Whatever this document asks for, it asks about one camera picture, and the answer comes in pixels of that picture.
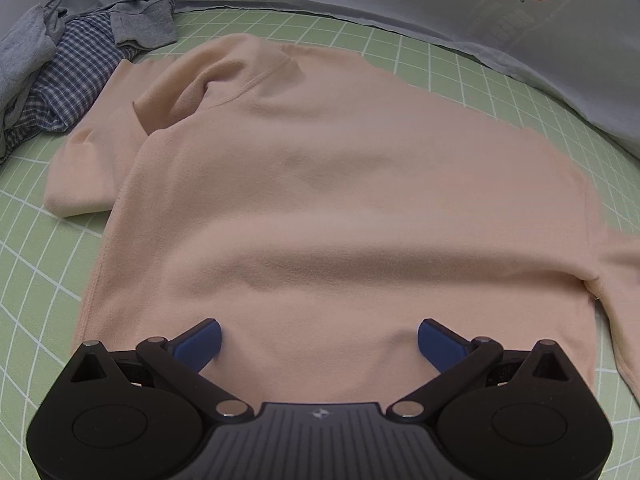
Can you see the blue checked shirt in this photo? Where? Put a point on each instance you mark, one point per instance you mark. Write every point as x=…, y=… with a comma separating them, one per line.
x=75, y=75

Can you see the green grid mat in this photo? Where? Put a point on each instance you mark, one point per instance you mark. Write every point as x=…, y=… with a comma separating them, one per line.
x=35, y=270

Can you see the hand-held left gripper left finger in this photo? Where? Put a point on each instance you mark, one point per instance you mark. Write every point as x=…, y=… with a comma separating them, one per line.
x=197, y=342

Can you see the grey short-sleeved garment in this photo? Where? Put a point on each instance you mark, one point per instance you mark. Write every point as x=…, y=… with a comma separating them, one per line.
x=142, y=22

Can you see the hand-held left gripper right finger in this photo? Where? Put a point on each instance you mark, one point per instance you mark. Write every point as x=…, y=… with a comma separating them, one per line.
x=440, y=342

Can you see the light grey crumpled garment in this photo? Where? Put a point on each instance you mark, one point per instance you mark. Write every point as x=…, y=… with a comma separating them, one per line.
x=22, y=55

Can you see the peach sweatshirt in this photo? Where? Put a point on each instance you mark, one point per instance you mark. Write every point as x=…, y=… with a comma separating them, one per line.
x=350, y=200

